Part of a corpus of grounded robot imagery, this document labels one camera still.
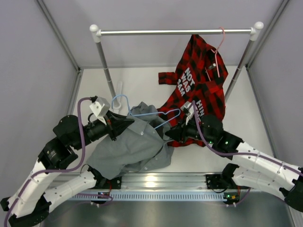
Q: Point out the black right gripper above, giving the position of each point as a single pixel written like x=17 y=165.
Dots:
x=179 y=133

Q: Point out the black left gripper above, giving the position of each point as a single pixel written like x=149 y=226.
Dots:
x=116 y=124

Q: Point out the blue wire hanger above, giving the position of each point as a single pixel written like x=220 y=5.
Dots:
x=146 y=114

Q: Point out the grey button shirt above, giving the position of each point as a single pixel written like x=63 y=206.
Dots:
x=139 y=148

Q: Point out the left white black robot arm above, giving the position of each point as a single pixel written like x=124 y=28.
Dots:
x=30 y=206

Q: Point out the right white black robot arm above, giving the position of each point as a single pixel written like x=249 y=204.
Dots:
x=247 y=167

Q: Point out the red black plaid shirt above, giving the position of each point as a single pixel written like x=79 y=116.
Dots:
x=192 y=83

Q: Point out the silver clothes rack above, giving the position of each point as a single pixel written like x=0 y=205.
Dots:
x=97 y=34

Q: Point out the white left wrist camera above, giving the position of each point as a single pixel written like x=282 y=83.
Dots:
x=99 y=107

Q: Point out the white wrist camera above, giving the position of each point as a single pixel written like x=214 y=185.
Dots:
x=99 y=107
x=188 y=110

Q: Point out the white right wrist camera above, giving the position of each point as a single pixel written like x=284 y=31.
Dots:
x=188 y=110

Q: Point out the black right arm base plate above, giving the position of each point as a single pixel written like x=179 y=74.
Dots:
x=220 y=181

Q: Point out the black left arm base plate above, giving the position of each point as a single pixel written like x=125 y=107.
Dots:
x=114 y=183

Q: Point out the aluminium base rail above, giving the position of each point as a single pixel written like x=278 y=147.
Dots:
x=201 y=182

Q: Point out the slotted grey cable duct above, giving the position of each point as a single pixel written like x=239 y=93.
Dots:
x=168 y=196

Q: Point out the pink wire hanger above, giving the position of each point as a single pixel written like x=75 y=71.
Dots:
x=215 y=56

